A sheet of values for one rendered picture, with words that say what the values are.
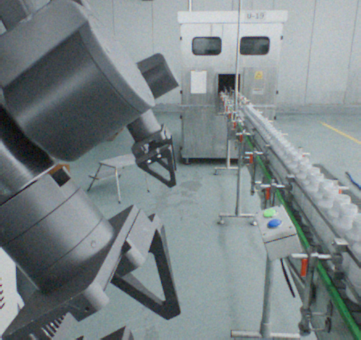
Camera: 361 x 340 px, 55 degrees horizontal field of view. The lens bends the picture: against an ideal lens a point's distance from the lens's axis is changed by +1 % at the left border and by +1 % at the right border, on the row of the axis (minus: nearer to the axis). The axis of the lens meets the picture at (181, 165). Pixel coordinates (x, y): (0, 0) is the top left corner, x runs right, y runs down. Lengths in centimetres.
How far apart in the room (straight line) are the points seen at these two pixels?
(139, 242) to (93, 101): 10
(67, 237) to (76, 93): 8
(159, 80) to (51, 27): 44
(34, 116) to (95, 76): 4
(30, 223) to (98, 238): 4
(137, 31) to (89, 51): 1048
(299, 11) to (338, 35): 126
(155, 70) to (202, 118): 439
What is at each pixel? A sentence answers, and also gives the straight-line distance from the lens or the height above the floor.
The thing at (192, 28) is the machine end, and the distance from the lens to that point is 496.
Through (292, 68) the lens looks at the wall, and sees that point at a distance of 1075.
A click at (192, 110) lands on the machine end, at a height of 81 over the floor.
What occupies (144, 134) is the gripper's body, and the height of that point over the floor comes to 137.
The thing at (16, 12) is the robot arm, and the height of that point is 157.
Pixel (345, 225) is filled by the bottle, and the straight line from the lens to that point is 91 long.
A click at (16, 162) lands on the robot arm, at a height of 144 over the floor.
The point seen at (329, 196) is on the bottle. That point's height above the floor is 115.
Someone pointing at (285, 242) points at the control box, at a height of 108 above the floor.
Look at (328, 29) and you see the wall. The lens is 1101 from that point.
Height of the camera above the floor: 150
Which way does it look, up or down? 17 degrees down
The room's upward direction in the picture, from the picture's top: straight up
